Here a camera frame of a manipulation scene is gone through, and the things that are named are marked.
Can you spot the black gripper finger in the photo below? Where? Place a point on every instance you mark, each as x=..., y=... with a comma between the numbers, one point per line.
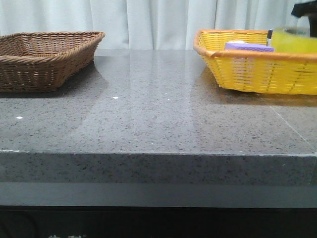
x=308, y=9

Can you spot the black lidded spice jar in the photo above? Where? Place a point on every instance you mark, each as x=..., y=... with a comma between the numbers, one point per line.
x=268, y=37

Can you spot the yellow clear tape roll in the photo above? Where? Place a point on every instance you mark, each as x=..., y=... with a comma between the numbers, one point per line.
x=293, y=40

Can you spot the brown wicker basket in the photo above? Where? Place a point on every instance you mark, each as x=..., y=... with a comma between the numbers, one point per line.
x=43, y=61

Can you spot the yellow woven basket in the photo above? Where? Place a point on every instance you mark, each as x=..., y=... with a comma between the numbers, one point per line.
x=252, y=71

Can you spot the purple foam block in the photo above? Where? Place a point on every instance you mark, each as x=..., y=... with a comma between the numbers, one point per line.
x=241, y=45

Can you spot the white curtain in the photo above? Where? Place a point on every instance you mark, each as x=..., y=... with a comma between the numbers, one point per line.
x=146, y=24

